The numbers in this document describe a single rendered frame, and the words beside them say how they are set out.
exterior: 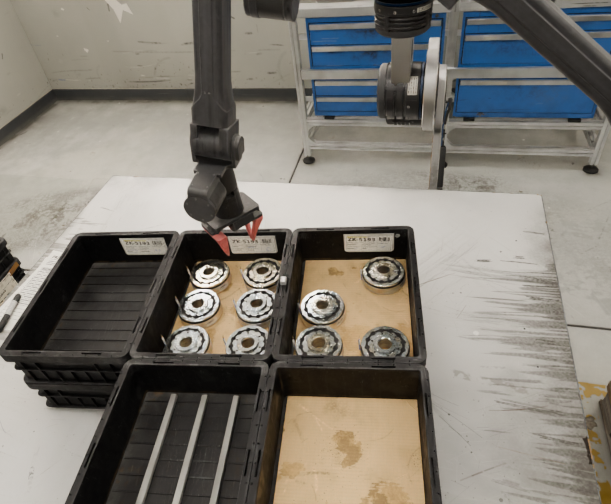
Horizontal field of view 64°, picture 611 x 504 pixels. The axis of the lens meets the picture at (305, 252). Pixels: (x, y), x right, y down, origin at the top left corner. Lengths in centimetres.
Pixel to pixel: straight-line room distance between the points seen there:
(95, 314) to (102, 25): 336
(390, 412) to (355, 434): 8
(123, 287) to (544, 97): 235
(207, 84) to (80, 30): 380
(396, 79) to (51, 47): 385
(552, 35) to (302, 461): 79
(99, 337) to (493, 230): 115
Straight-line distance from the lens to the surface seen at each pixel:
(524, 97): 296
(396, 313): 116
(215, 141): 84
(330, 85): 294
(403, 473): 97
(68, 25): 464
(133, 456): 108
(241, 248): 129
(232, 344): 111
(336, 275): 124
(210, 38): 80
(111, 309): 134
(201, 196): 82
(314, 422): 101
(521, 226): 163
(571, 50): 75
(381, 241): 124
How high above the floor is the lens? 172
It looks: 43 degrees down
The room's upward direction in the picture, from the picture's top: 8 degrees counter-clockwise
